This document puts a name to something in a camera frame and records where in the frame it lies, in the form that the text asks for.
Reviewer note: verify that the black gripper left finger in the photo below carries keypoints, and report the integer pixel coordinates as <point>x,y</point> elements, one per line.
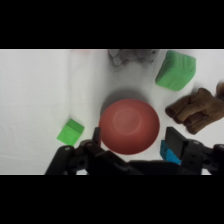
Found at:
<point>97,136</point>

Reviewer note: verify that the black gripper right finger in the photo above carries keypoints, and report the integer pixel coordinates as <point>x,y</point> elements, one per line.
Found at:
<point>175,141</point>

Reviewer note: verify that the green triangle block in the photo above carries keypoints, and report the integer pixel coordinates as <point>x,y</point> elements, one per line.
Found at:
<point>175,70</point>

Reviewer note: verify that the pink bowl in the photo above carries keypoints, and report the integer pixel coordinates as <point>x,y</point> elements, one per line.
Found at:
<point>129,126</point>

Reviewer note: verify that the blue block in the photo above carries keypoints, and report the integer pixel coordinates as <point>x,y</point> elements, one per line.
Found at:
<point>168,154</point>

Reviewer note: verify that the small green cube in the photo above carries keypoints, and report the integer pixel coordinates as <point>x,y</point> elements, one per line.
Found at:
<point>70,133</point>

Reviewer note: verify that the brown plush toy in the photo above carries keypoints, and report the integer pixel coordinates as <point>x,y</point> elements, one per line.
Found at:
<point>198,111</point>

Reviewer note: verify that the white toy with red top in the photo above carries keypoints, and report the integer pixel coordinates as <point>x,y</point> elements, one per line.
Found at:
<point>131,59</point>

